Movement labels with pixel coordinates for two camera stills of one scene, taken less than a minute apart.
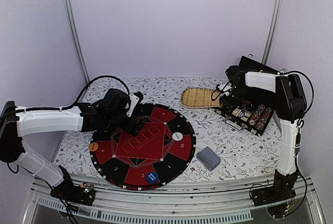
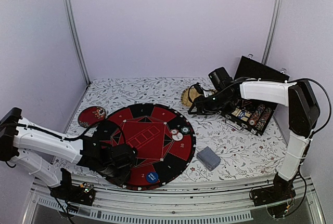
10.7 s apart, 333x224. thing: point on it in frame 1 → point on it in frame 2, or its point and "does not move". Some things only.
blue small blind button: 152,177 does not move
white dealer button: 177,136 does not move
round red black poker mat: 155,157 does not move
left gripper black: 129,128 → 122,179
